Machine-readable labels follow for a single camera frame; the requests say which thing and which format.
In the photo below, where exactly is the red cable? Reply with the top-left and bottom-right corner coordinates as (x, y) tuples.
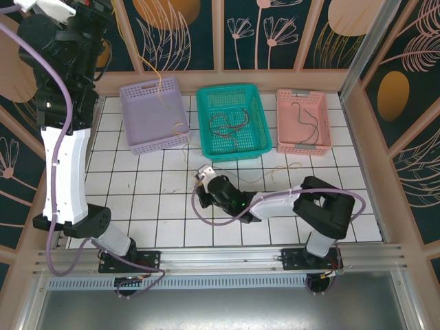
(216, 125), (254, 153)
(208, 108), (252, 138)

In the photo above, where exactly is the tangle of coloured cables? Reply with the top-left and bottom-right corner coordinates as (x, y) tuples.
(111, 13), (199, 162)

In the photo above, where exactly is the black cable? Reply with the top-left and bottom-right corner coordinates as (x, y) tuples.
(291, 102), (318, 127)
(299, 115), (320, 145)

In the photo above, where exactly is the dark panel with orange oval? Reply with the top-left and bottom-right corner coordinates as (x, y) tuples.
(94, 0), (135, 73)

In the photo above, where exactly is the pink perforated plastic basket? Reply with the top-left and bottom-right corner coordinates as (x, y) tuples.
(276, 88), (333, 157)

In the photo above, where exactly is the teal perforated plastic basket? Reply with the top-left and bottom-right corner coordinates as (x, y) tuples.
(195, 83), (274, 163)

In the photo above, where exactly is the lavender perforated plastic basket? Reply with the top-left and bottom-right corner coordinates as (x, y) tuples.
(118, 76), (192, 157)

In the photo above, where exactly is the grey metal plate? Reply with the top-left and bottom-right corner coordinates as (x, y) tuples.
(20, 271), (426, 330)

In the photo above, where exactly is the dark panel with leaf drawing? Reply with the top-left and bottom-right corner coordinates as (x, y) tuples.
(122, 0), (217, 72)

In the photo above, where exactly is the dark panel with flower drawings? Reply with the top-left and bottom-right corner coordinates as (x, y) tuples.
(223, 0), (310, 72)

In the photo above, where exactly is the dark panel with beige circle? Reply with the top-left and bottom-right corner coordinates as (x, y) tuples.
(301, 0), (371, 70)

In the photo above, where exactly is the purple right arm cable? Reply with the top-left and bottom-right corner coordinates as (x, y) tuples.
(191, 181), (366, 296)

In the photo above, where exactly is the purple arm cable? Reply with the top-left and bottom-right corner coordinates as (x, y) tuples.
(191, 181), (366, 296)
(0, 5), (166, 298)

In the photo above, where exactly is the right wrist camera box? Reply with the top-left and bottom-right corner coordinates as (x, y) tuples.
(195, 165), (215, 182)

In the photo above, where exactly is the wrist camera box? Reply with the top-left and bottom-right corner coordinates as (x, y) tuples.
(13, 0), (77, 28)
(195, 165), (215, 182)

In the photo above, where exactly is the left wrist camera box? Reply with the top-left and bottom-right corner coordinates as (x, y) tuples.
(13, 0), (77, 28)

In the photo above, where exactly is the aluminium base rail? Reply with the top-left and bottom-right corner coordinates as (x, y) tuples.
(32, 243), (410, 276)

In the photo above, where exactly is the white slotted cable duct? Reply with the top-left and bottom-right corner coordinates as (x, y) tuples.
(47, 276), (312, 292)

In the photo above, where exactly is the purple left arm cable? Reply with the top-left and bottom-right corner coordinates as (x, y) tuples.
(0, 5), (166, 298)

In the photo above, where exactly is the aluminium table edge rail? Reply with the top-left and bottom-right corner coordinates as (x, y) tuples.
(340, 97), (391, 243)

